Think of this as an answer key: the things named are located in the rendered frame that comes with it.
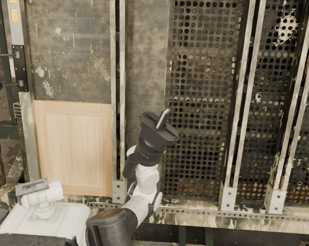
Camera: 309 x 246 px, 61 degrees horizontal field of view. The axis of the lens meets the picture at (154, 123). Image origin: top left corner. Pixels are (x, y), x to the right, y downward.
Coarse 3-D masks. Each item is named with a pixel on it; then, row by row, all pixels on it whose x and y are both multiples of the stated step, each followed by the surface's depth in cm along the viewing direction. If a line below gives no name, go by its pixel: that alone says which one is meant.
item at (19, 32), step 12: (24, 12) 109; (12, 24) 108; (24, 24) 110; (12, 36) 109; (24, 36) 110; (24, 48) 111; (24, 96) 117; (24, 108) 119; (24, 120) 120; (24, 132) 122; (36, 132) 124; (36, 144) 125; (36, 156) 126; (36, 168) 128
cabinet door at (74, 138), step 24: (48, 120) 122; (72, 120) 122; (96, 120) 121; (48, 144) 126; (72, 144) 126; (96, 144) 125; (48, 168) 130; (72, 168) 130; (96, 168) 129; (72, 192) 134; (96, 192) 133
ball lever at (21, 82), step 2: (20, 80) 113; (22, 80) 113; (16, 82) 112; (18, 82) 112; (20, 82) 113; (22, 82) 113; (0, 84) 105; (2, 84) 107; (4, 84) 108; (6, 84) 108; (8, 84) 109; (10, 84) 110; (12, 84) 110; (14, 84) 111; (16, 84) 112; (20, 84) 113; (22, 84) 114; (0, 86) 105; (2, 86) 107; (0, 88) 105
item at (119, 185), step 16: (112, 0) 100; (112, 16) 101; (112, 32) 103; (112, 48) 105; (112, 64) 107; (112, 80) 109; (112, 96) 111; (112, 112) 114; (112, 128) 116; (112, 144) 118; (112, 160) 121; (112, 176) 123; (112, 192) 126
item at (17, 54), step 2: (16, 52) 109; (18, 52) 109; (20, 52) 110; (0, 54) 104; (2, 54) 105; (4, 54) 105; (6, 54) 106; (8, 54) 107; (10, 54) 107; (12, 54) 108; (14, 54) 109; (16, 54) 109; (18, 54) 109; (20, 54) 110; (0, 56) 104; (2, 56) 105; (4, 56) 106; (16, 56) 109; (18, 56) 110; (20, 56) 110
